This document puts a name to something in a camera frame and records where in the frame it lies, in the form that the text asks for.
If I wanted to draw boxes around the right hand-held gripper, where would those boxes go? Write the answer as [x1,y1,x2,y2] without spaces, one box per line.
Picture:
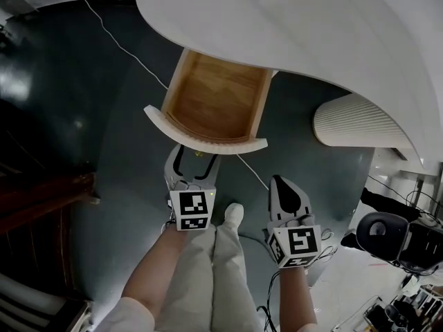
[265,174,323,270]

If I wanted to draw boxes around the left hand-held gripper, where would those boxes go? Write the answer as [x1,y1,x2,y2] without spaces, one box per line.
[163,143,223,232]

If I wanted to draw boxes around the large white wooden drawer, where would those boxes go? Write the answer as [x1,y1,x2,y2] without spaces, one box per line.
[143,48,275,156]

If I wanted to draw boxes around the white curved desk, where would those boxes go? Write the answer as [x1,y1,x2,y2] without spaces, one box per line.
[135,0,443,167]

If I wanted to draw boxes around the person's right forearm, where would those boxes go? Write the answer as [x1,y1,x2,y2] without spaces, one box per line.
[278,266,318,325]

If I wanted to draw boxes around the person's left forearm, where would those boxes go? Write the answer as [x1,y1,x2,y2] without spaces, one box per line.
[121,225,190,320]

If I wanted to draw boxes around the white sneaker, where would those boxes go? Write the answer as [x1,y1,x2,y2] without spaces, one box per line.
[224,202,245,226]

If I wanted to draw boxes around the black office chair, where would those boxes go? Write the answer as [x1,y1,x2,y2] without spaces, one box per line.
[340,186,443,276]

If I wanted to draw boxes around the black rounded device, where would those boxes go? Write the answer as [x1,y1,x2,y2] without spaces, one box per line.
[356,211,443,273]

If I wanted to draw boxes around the light grey trousers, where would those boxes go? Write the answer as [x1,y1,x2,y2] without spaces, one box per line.
[151,216,264,332]

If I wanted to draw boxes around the dark green floor mat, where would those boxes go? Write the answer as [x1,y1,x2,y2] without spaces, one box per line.
[0,0,377,324]

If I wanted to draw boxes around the white printed shirt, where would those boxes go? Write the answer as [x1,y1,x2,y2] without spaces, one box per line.
[99,295,320,332]

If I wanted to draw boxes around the dark brown wooden cabinet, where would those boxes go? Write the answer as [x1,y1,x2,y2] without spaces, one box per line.
[0,170,102,332]

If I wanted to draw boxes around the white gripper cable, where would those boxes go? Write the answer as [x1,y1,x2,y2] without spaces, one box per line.
[318,231,339,261]

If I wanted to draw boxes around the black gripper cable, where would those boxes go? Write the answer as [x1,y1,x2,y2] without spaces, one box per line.
[256,270,282,332]

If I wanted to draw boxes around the white floor cable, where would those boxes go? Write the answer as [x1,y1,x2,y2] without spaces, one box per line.
[84,0,271,191]

